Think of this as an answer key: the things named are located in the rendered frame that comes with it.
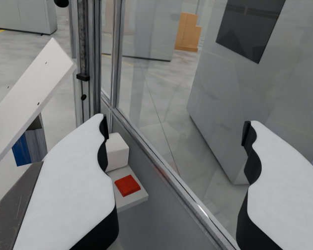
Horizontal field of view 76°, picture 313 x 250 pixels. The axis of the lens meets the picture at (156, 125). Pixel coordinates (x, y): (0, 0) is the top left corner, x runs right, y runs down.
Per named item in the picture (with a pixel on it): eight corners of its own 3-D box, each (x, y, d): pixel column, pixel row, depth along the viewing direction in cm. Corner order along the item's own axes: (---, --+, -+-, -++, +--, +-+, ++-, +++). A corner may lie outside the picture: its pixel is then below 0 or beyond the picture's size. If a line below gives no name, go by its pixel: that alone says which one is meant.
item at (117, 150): (114, 145, 101) (115, 127, 96) (128, 166, 91) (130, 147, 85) (79, 153, 92) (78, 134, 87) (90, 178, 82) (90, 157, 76)
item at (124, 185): (131, 176, 86) (131, 172, 85) (141, 189, 81) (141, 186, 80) (114, 182, 81) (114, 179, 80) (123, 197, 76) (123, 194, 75)
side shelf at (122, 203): (113, 147, 105) (113, 142, 103) (147, 200, 81) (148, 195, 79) (63, 158, 92) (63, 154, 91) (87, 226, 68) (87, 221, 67)
